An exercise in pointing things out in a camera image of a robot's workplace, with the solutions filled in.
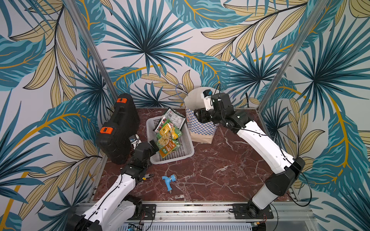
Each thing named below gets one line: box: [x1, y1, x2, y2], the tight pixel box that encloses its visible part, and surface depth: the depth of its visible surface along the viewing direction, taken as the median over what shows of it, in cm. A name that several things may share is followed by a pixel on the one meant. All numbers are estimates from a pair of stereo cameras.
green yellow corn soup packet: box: [156, 118, 183, 141], surface depth 97 cm
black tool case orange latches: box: [96, 92, 141, 165], surface depth 78 cm
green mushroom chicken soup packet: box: [156, 131, 180, 159], surface depth 94 cm
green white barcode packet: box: [153, 107, 187, 133], surface depth 99 cm
